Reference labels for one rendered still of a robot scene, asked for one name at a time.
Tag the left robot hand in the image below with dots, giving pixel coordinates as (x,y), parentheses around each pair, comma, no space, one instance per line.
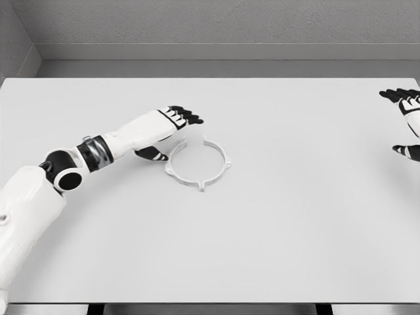
(164,121)

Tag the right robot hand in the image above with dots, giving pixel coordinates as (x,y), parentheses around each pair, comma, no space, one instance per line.
(411,108)

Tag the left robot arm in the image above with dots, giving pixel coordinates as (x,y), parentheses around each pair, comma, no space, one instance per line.
(29,203)

